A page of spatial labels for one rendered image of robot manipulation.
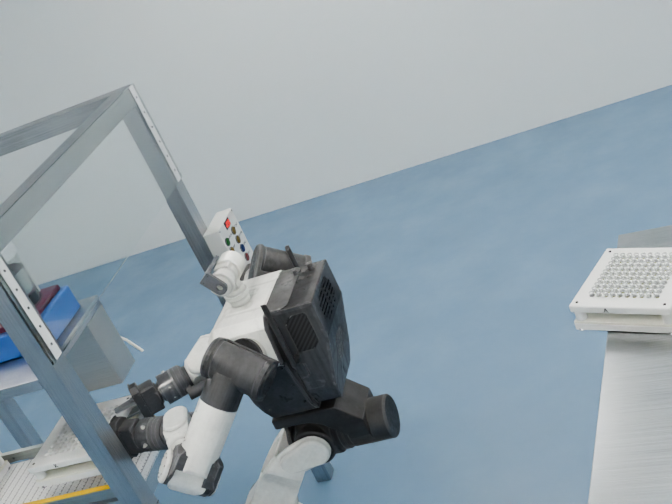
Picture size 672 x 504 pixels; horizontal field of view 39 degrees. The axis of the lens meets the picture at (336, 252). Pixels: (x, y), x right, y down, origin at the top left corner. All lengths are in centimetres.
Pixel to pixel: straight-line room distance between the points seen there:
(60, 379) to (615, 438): 127
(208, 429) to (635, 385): 93
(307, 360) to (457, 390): 165
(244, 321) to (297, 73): 376
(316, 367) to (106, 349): 66
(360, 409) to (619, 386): 65
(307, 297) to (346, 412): 35
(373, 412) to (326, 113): 371
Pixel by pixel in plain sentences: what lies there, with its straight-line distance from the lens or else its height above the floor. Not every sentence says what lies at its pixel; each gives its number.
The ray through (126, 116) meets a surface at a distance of 298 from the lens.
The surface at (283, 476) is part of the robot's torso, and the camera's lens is 254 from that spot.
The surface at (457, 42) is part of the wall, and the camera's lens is 570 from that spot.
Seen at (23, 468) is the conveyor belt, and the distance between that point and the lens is 308.
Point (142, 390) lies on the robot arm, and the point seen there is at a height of 100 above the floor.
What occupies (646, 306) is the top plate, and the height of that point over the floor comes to 95.
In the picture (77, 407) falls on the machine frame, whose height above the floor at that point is 117.
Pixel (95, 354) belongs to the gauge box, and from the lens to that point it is 266.
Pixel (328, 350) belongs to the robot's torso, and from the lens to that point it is 224.
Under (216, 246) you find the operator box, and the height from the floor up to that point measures 106.
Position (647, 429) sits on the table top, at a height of 88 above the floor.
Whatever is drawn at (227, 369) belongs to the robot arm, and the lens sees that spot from 212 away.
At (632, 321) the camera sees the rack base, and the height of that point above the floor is 90.
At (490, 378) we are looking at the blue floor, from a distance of 384.
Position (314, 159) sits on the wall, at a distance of 606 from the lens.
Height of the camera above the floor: 219
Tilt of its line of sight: 24 degrees down
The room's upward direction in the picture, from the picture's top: 25 degrees counter-clockwise
